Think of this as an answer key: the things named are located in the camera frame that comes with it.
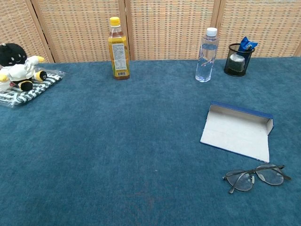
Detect white wrapped packet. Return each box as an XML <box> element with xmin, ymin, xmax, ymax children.
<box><xmin>229</xmin><ymin>53</ymin><xmax>246</xmax><ymax>72</ymax></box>

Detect blue cardboard glasses case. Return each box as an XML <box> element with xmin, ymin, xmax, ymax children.
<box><xmin>200</xmin><ymin>100</ymin><xmax>275</xmax><ymax>163</ymax></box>

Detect clear water bottle white cap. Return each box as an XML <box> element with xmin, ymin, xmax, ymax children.
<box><xmin>195</xmin><ymin>27</ymin><xmax>220</xmax><ymax>83</ymax></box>

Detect blue snack packet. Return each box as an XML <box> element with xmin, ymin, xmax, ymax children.
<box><xmin>238</xmin><ymin>36</ymin><xmax>259</xmax><ymax>52</ymax></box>

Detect blue felt table cover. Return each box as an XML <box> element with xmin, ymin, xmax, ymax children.
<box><xmin>0</xmin><ymin>56</ymin><xmax>301</xmax><ymax>226</ymax></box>

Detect woven wooden folding screen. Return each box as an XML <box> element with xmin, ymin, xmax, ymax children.
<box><xmin>0</xmin><ymin>0</ymin><xmax>301</xmax><ymax>64</ymax></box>

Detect striped cloth in plastic bag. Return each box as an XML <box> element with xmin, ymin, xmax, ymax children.
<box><xmin>0</xmin><ymin>70</ymin><xmax>66</xmax><ymax>109</ymax></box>

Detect metal frame eyeglasses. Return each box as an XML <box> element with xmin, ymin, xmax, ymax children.
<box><xmin>222</xmin><ymin>164</ymin><xmax>292</xmax><ymax>194</ymax></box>

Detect black white plush toy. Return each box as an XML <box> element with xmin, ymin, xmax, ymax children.
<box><xmin>0</xmin><ymin>43</ymin><xmax>48</xmax><ymax>92</ymax></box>

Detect yellow cap tea bottle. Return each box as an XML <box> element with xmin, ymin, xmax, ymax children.
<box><xmin>108</xmin><ymin>16</ymin><xmax>131</xmax><ymax>81</ymax></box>

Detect black mesh pen holder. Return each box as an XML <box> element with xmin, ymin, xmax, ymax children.
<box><xmin>223</xmin><ymin>43</ymin><xmax>256</xmax><ymax>77</ymax></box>

